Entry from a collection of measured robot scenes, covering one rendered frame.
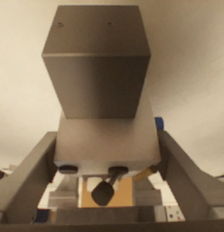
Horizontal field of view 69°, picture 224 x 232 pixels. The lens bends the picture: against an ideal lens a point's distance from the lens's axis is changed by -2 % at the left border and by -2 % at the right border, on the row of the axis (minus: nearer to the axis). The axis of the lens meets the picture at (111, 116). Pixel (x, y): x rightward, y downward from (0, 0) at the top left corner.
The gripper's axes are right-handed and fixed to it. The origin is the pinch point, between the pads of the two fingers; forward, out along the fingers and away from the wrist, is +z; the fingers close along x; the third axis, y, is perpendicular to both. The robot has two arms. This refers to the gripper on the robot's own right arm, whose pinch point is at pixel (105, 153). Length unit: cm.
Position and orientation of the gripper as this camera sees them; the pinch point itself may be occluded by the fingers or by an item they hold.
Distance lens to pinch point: 28.7
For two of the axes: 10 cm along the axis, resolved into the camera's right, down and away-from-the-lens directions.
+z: -0.2, -8.4, 5.4
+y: 0.2, -5.4, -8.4
